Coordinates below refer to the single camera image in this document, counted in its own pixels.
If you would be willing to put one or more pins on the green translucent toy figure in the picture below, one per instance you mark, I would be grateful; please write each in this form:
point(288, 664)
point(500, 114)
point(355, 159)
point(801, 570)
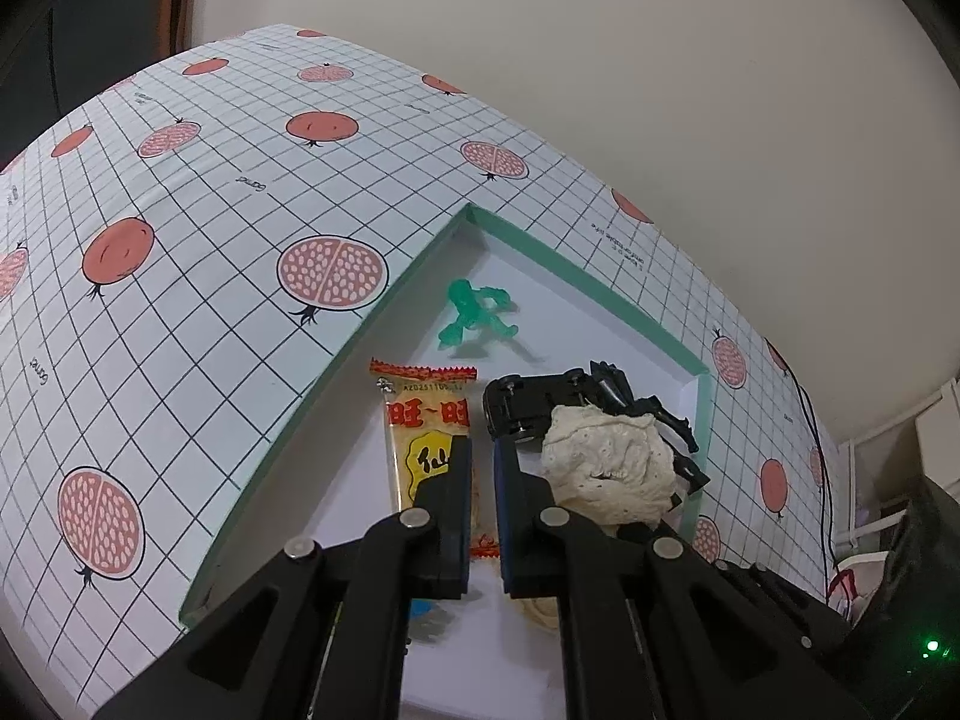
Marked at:
point(469, 307)

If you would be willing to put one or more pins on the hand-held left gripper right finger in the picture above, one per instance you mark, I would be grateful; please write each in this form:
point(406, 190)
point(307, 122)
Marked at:
point(502, 521)

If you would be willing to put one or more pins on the cream lace cloth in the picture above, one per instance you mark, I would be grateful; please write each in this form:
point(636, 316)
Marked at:
point(607, 465)

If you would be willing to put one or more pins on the white shelf unit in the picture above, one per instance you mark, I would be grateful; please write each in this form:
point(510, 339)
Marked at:
point(930, 427)

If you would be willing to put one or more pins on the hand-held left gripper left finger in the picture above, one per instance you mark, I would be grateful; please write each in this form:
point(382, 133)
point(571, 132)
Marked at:
point(450, 510)

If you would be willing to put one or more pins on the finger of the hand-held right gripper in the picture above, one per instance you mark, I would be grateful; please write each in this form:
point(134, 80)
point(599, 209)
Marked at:
point(787, 607)

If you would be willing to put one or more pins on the cream round object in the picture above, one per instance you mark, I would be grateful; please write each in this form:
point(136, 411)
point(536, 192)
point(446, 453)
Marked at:
point(544, 613)

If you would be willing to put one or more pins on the black toy figure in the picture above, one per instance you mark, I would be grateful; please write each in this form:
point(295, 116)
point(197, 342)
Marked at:
point(660, 412)

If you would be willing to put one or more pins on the white box with green rim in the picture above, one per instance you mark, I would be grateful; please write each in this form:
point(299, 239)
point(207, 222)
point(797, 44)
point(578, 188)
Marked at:
point(570, 330)

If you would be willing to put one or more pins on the yellow red rice cracker packet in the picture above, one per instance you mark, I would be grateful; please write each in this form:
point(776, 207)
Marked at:
point(420, 427)

